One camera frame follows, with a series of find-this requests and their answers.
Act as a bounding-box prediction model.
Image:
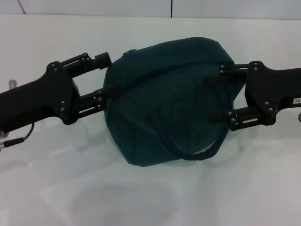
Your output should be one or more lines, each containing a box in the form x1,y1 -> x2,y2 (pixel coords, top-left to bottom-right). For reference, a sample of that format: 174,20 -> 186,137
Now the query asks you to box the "grey left gripper cable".
4,123 -> 36,148

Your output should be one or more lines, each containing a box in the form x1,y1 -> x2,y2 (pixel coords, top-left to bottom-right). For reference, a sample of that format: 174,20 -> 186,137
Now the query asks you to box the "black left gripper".
0,61 -> 122,133

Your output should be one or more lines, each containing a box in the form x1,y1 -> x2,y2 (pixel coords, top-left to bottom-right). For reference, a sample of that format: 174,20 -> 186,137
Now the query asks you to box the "teal blue insulated bag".
103,36 -> 246,168

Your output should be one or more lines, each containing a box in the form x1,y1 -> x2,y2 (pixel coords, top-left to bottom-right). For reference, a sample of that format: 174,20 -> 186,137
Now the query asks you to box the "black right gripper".
204,60 -> 301,132

